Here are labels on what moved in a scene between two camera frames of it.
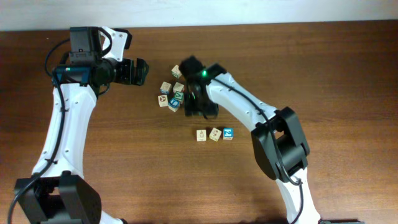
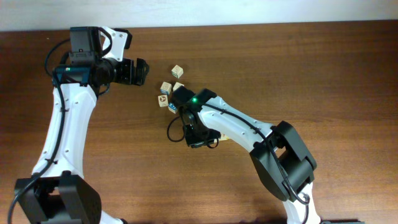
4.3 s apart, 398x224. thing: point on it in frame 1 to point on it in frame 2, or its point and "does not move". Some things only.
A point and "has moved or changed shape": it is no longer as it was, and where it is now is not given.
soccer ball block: x=163 y=101 does not move
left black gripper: x=128 y=76 does not move
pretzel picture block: x=165 y=88 does not move
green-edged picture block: x=176 y=72 does not move
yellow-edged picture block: x=215 y=134 has moved or changed shape
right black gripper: x=191 y=111 to x=194 y=142
